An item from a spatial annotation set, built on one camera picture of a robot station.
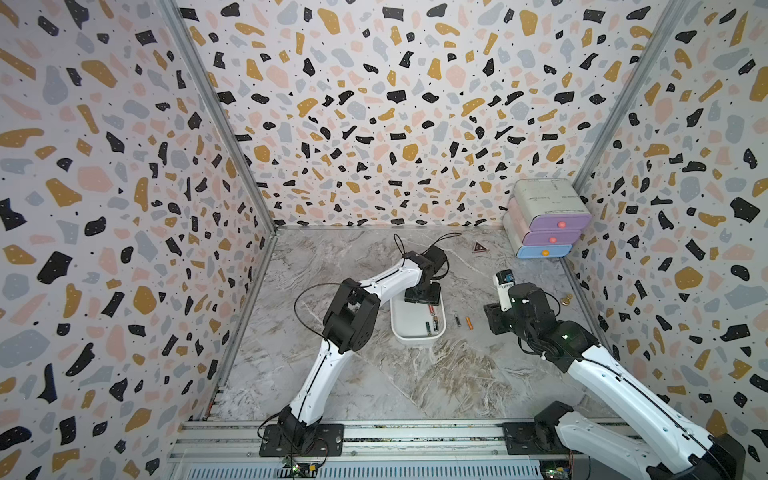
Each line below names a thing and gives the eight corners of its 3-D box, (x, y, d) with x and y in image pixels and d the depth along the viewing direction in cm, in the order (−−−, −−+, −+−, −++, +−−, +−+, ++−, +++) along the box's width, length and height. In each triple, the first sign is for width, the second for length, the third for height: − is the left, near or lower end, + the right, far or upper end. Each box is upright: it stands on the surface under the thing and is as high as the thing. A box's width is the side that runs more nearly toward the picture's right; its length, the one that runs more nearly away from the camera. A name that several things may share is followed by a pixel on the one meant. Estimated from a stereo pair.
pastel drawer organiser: (514, 262, 114) (534, 217, 96) (502, 223, 128) (518, 178, 110) (567, 262, 114) (597, 218, 97) (549, 223, 128) (573, 178, 110)
